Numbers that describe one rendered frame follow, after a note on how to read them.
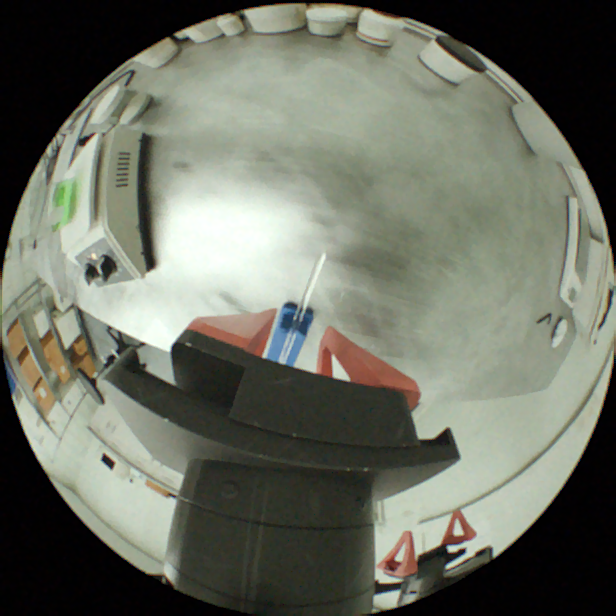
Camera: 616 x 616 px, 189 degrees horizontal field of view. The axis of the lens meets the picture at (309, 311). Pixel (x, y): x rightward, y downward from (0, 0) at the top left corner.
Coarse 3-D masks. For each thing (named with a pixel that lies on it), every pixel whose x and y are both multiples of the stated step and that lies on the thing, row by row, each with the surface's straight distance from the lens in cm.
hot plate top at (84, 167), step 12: (96, 144) 27; (84, 156) 29; (96, 156) 26; (72, 168) 33; (84, 168) 28; (84, 180) 26; (84, 192) 26; (84, 204) 25; (84, 216) 25; (72, 228) 29; (84, 228) 25; (72, 240) 29
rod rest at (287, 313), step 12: (288, 312) 21; (276, 324) 22; (288, 324) 20; (300, 324) 21; (276, 336) 23; (300, 336) 20; (276, 348) 24; (300, 348) 24; (276, 360) 25; (288, 360) 25
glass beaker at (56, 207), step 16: (32, 192) 27; (48, 192) 26; (64, 192) 26; (32, 208) 25; (48, 208) 25; (64, 208) 26; (32, 224) 25; (48, 224) 26; (64, 224) 28; (32, 240) 26
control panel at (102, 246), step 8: (104, 240) 25; (88, 248) 29; (96, 248) 28; (104, 248) 26; (112, 248) 25; (80, 256) 33; (88, 256) 30; (96, 256) 29; (112, 256) 26; (80, 264) 35; (96, 264) 31; (120, 264) 26; (120, 272) 28; (128, 272) 27; (96, 280) 35; (112, 280) 31; (120, 280) 29; (128, 280) 28
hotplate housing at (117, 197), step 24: (120, 144) 28; (96, 168) 28; (120, 168) 27; (96, 192) 26; (120, 192) 26; (96, 216) 26; (120, 216) 25; (96, 240) 26; (120, 240) 25; (144, 240) 28; (144, 264) 27
